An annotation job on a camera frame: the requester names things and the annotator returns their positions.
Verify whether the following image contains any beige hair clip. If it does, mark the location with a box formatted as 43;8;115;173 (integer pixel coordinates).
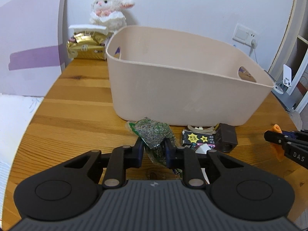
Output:
187;125;216;135

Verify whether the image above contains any white plug and cable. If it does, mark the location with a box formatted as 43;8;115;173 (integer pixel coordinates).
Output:
248;39;259;64

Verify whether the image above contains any white card box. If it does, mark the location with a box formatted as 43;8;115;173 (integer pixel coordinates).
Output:
195;144;211;184

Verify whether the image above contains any lilac bed headboard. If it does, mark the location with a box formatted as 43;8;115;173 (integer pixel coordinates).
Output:
1;0;66;96

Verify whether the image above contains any white tissue box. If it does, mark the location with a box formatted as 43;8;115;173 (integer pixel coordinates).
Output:
68;24;109;35

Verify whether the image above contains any white phone stand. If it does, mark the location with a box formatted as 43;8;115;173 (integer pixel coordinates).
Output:
274;64;292;94

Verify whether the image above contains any white wall switch socket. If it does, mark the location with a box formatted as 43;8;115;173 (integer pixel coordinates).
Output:
232;23;259;48

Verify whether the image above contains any gold snack bag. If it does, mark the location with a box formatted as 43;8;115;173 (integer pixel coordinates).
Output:
66;31;112;60

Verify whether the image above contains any white shelf unit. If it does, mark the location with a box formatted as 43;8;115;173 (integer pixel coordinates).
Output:
269;0;307;113

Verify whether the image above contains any beige plastic storage bin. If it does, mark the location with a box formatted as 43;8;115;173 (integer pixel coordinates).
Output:
106;26;274;126

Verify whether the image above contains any dark brown cube box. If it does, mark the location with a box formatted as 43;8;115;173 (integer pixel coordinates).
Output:
214;123;238;153

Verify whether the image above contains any green foil snack packet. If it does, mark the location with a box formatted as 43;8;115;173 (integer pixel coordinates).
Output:
126;117;177;167

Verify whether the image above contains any white plush lamb toy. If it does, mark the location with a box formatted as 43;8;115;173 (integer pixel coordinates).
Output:
89;0;135;32

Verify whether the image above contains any cartoon print small box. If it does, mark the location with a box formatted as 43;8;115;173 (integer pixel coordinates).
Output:
181;130;216;150

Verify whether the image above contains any orange small toy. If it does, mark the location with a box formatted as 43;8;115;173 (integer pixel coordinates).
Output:
270;124;285;162

